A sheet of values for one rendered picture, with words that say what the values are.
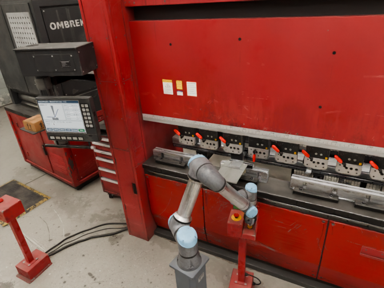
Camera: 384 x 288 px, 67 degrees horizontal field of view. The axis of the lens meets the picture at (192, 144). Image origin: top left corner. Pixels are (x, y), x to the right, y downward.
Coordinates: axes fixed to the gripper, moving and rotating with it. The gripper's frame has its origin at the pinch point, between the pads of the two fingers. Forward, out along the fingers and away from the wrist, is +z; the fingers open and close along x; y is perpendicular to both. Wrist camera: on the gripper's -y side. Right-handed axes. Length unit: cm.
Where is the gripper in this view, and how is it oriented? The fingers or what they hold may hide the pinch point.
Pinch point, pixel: (250, 225)
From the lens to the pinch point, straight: 218.8
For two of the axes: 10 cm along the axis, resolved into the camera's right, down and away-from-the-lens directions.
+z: 0.9, 8.4, 5.3
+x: -9.5, -0.9, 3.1
